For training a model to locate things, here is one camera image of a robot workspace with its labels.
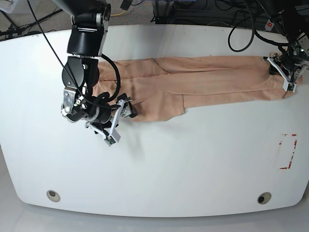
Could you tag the white power strip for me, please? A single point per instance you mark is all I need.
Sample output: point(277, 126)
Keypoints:
point(269, 26)

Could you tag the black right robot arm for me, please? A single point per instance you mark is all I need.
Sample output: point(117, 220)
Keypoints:
point(90, 20)

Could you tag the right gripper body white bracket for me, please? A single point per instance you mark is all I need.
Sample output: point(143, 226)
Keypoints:
point(107, 119)

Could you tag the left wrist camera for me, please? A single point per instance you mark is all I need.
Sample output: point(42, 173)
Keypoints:
point(289, 86)

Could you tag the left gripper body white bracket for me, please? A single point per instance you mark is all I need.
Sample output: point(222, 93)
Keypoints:
point(290, 68)

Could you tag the red tape rectangle marking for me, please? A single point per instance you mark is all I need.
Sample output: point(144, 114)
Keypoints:
point(286, 151)

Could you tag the table grommet hole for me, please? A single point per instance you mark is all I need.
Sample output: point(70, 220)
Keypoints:
point(264, 198)
point(53, 196)

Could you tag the right table grommet hole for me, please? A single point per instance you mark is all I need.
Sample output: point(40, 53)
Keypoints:
point(264, 198)

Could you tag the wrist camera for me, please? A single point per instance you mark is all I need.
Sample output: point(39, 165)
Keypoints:
point(113, 139)
point(289, 86)

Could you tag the peach T-shirt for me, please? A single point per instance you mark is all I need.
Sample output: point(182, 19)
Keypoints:
point(162, 88)

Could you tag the left table grommet hole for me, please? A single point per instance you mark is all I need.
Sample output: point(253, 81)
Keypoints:
point(53, 196)

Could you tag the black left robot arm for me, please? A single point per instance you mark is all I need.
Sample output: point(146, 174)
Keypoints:
point(290, 24)

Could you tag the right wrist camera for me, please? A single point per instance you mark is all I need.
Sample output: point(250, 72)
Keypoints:
point(113, 139)

